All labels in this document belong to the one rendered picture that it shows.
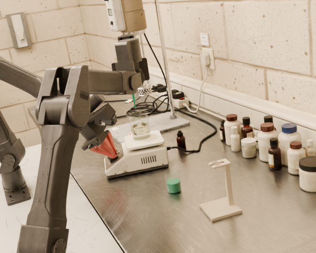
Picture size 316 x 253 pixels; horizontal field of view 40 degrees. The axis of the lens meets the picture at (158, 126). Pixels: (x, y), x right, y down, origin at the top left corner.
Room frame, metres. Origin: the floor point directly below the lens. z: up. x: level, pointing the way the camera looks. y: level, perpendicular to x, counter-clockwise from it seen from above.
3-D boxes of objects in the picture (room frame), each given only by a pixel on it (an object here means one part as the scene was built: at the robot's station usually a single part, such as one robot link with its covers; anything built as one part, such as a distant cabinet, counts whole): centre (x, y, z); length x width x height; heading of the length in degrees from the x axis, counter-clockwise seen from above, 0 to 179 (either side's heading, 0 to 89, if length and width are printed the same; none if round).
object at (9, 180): (1.26, 0.47, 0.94); 0.20 x 0.07 x 0.08; 21
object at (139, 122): (1.32, 0.06, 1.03); 0.07 x 0.06 x 0.08; 94
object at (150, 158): (1.31, 0.08, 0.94); 0.22 x 0.13 x 0.08; 96
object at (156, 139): (1.31, 0.05, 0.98); 0.12 x 0.12 x 0.01; 5
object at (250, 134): (1.33, -0.29, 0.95); 0.04 x 0.04 x 0.10
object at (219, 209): (0.95, -0.12, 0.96); 0.08 x 0.08 x 0.13; 13
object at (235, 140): (1.30, -0.24, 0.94); 0.03 x 0.03 x 0.08
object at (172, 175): (1.09, -0.02, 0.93); 0.04 x 0.04 x 0.06
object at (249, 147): (1.25, -0.27, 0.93); 0.05 x 0.05 x 0.05
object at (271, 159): (1.14, -0.32, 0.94); 0.04 x 0.04 x 0.09
